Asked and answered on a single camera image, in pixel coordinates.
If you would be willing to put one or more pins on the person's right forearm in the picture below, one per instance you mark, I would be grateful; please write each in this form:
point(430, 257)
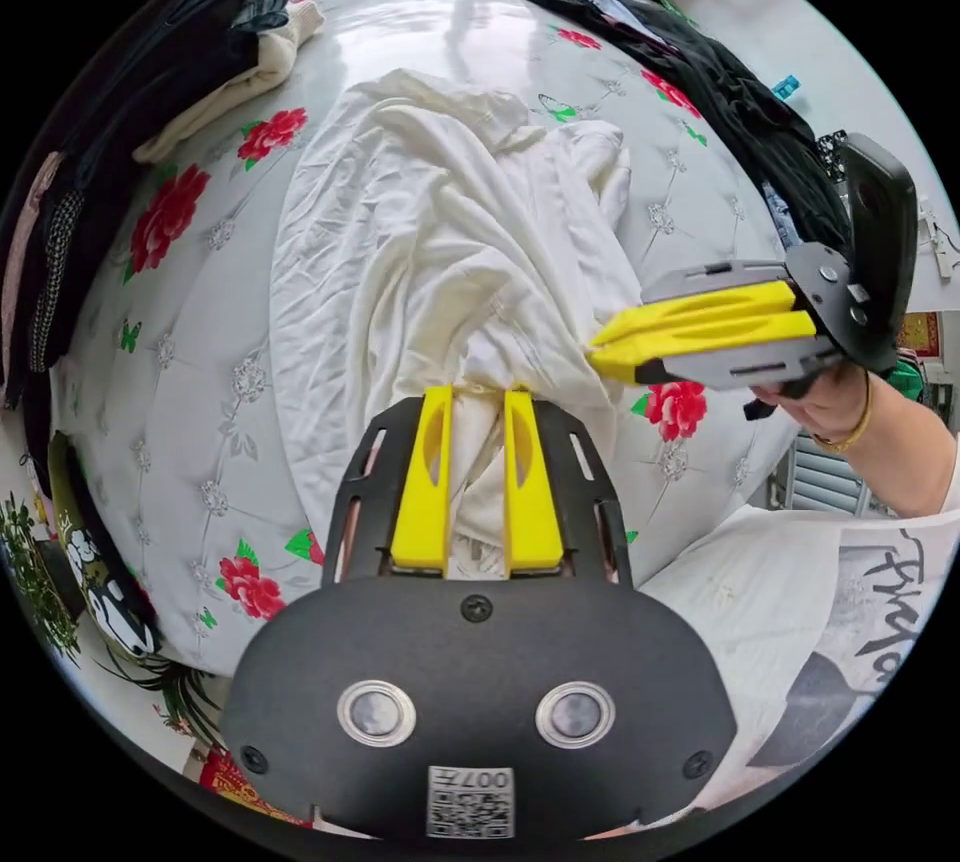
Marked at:
point(900, 446)

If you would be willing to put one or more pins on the bed with flower print sheet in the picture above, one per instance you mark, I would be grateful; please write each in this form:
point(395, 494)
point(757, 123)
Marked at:
point(187, 367)

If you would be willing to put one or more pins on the green potted plant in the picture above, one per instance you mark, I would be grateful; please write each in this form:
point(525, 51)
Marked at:
point(176, 686)

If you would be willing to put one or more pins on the white short sleeve shirt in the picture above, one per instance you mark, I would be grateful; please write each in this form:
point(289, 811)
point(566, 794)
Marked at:
point(427, 239)

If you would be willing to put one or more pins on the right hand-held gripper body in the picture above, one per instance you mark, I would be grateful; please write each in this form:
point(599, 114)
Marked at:
point(881, 262)

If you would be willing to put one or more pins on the person's right hand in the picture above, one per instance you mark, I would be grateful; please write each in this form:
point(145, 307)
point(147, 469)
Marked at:
point(836, 406)

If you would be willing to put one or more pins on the pile of clothes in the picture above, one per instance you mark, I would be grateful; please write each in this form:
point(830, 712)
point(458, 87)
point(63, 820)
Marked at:
point(720, 82)
point(187, 44)

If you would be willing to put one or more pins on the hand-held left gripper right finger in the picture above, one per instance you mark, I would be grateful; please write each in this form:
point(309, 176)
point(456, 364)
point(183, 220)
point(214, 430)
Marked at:
point(532, 509)

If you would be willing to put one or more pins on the person's body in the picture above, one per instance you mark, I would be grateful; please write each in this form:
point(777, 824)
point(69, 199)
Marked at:
point(750, 607)

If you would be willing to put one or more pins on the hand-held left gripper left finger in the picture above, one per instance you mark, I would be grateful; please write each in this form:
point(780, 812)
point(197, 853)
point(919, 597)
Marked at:
point(424, 502)

